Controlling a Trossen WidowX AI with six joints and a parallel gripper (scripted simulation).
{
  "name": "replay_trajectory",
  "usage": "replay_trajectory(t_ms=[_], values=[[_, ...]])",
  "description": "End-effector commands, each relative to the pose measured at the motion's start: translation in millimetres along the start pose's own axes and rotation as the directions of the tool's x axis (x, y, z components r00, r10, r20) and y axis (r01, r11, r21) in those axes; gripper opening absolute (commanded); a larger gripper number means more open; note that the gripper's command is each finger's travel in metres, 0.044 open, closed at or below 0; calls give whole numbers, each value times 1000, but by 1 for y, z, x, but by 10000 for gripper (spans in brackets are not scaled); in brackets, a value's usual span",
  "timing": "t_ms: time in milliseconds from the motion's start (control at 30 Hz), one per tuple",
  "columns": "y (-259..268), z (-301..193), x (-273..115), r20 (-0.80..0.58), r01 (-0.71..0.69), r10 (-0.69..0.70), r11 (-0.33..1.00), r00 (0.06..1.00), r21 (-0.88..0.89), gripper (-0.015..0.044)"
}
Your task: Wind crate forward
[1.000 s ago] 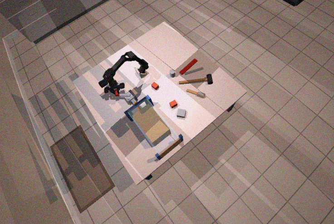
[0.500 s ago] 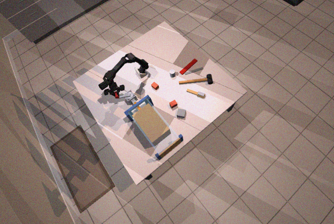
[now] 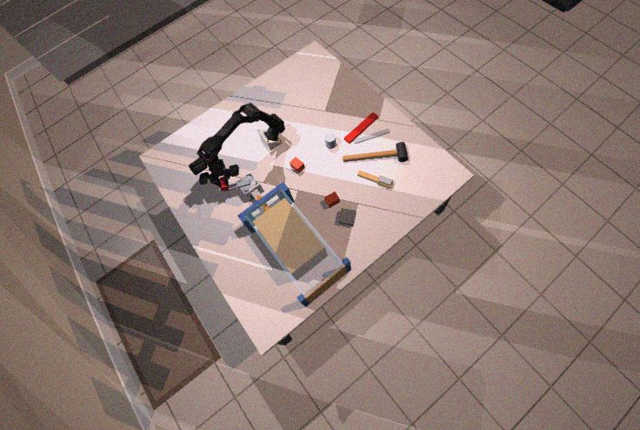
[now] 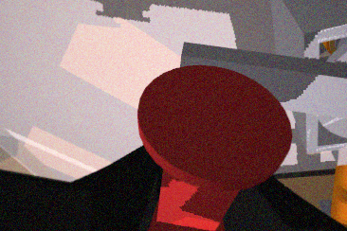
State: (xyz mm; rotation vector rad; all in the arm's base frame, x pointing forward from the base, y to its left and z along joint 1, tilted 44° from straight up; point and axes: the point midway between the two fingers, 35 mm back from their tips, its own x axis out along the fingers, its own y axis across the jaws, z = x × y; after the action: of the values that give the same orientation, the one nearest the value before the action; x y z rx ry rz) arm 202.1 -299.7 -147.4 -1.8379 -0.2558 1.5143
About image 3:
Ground grey flat bar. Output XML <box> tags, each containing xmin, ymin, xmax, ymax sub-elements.
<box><xmin>353</xmin><ymin>129</ymin><xmax>390</xmax><ymax>144</ymax></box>

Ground black rubber mallet with wooden handle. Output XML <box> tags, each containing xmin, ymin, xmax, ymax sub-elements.
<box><xmin>343</xmin><ymin>142</ymin><xmax>408</xmax><ymax>162</ymax></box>

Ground orange-red cube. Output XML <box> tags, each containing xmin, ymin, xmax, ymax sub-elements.
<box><xmin>324</xmin><ymin>191</ymin><xmax>340</xmax><ymax>208</ymax></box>
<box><xmin>290</xmin><ymin>157</ymin><xmax>304</xmax><ymax>173</ymax></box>

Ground grey cylinder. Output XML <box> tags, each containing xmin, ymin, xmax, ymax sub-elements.
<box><xmin>324</xmin><ymin>133</ymin><xmax>336</xmax><ymax>149</ymax></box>

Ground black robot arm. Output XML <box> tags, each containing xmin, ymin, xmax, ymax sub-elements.
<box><xmin>189</xmin><ymin>103</ymin><xmax>285</xmax><ymax>175</ymax></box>

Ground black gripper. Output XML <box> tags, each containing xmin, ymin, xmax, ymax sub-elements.
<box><xmin>199</xmin><ymin>159</ymin><xmax>239</xmax><ymax>188</ymax></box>

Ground red bar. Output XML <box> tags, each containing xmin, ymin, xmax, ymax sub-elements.
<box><xmin>344</xmin><ymin>112</ymin><xmax>379</xmax><ymax>144</ymax></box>

